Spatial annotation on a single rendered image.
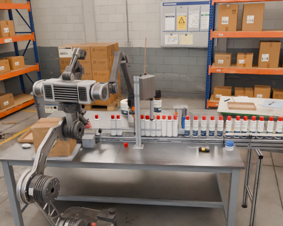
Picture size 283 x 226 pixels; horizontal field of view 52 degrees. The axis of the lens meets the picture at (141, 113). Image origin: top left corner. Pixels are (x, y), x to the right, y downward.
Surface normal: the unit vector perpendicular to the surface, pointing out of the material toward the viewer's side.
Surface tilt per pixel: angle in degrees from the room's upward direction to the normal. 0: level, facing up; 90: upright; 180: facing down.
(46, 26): 90
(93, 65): 90
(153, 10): 90
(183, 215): 0
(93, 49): 90
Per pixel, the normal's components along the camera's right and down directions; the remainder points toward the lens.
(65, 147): -0.01, 0.33
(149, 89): 0.75, 0.20
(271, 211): -0.03, -0.95
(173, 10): -0.31, 0.32
